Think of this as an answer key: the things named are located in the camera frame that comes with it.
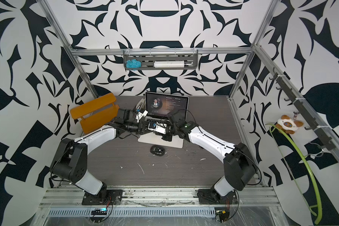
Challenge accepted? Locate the white roll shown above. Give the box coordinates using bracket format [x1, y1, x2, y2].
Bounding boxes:
[153, 61, 185, 68]

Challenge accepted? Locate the grey hook rail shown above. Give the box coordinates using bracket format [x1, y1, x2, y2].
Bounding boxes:
[272, 68, 336, 151]

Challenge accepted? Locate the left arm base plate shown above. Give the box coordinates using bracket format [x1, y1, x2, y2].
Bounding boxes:
[82, 189, 123, 206]

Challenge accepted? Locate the orange two-tier stand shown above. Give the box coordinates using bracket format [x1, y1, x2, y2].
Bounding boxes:
[70, 93, 119, 134]

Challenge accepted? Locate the black wireless mouse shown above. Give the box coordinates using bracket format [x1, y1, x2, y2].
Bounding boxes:
[150, 145, 166, 156]

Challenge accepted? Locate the brown white plush toy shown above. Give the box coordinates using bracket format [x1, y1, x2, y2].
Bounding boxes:
[275, 115, 304, 134]

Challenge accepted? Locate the teal scrubber ball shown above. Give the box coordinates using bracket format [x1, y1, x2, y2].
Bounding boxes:
[125, 59, 142, 70]

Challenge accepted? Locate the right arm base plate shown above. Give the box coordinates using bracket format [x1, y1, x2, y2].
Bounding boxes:
[197, 189, 238, 205]

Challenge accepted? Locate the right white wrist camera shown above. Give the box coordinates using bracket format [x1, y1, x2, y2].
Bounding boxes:
[154, 125, 166, 134]

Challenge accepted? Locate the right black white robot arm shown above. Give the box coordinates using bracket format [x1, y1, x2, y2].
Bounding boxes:
[165, 110, 258, 202]

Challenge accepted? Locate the silver laptop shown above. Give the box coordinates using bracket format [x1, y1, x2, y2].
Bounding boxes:
[138, 92, 189, 148]

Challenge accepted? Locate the green hoop tube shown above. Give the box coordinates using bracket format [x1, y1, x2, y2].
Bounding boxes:
[266, 123, 323, 225]

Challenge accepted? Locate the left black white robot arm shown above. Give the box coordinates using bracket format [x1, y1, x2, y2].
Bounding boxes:
[50, 109, 148, 199]

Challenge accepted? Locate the black silver stapler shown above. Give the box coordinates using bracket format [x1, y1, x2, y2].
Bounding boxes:
[133, 98, 146, 113]

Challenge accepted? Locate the grey wall tray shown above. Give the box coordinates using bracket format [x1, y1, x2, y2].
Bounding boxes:
[123, 50, 199, 71]

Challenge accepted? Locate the left small electronics board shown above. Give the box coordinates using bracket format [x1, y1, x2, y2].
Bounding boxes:
[91, 208, 108, 216]

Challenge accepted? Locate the small electronics board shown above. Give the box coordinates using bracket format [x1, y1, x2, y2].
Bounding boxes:
[91, 208, 108, 216]
[215, 210, 230, 223]

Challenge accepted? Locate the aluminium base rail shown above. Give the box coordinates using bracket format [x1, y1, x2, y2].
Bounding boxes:
[39, 186, 280, 207]

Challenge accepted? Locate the right small electronics board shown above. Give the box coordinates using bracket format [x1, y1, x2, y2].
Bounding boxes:
[215, 210, 230, 223]

